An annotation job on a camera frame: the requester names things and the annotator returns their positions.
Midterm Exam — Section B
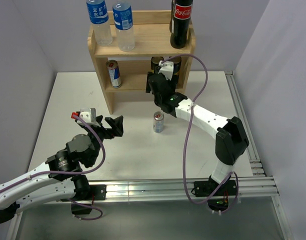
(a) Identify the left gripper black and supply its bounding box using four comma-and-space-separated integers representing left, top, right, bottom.
84, 115, 123, 165

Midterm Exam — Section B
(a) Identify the dark green beverage can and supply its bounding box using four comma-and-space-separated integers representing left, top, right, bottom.
150, 56, 164, 74

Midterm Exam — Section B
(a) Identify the black yellow beverage can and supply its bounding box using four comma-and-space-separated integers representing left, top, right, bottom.
169, 56, 182, 75

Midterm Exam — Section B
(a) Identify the silver slim beverage can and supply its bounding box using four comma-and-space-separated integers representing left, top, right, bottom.
153, 111, 164, 133

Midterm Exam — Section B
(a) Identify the blue silver energy drink can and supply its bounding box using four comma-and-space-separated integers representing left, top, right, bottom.
106, 60, 122, 88

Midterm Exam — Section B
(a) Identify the small water bottle blue cap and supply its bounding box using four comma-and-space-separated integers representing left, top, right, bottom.
112, 0, 135, 52

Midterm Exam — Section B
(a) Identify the water bottle blue label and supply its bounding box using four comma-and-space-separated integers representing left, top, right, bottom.
86, 0, 113, 46

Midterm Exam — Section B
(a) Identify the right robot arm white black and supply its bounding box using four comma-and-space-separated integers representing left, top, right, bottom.
146, 72, 250, 195

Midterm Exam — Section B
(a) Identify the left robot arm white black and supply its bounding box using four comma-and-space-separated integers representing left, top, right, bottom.
0, 111, 124, 224

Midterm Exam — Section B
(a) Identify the wooden two-tier shelf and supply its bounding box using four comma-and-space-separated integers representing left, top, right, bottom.
87, 10, 196, 114

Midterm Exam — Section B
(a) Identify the Coca-Cola bottle red label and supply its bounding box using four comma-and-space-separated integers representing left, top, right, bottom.
169, 0, 193, 49

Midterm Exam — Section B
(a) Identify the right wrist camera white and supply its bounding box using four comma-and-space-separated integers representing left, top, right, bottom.
158, 60, 174, 81

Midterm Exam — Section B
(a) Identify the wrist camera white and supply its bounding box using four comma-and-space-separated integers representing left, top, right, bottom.
158, 60, 174, 81
71, 107, 100, 126

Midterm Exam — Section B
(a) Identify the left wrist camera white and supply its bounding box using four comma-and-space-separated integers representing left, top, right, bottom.
71, 107, 100, 126

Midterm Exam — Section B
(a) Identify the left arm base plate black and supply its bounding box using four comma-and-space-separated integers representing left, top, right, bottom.
69, 184, 107, 202

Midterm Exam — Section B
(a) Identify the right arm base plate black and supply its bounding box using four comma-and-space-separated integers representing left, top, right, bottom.
191, 180, 238, 198

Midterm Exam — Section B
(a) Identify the aluminium rail frame right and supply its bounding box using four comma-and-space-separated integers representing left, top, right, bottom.
224, 71, 267, 177

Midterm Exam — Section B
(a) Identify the aluminium rail frame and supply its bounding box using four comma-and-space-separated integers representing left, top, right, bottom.
224, 71, 267, 177
16, 174, 279, 206

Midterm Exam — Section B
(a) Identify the aluminium rail frame front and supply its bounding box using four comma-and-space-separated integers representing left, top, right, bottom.
16, 174, 279, 206

